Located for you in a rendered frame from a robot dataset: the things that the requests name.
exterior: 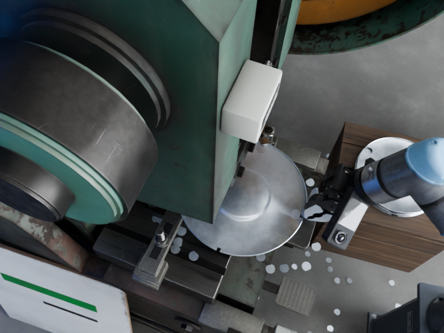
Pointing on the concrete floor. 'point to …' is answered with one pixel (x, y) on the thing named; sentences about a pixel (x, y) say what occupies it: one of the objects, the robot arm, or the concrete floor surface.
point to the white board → (59, 296)
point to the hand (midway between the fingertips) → (306, 217)
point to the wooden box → (400, 235)
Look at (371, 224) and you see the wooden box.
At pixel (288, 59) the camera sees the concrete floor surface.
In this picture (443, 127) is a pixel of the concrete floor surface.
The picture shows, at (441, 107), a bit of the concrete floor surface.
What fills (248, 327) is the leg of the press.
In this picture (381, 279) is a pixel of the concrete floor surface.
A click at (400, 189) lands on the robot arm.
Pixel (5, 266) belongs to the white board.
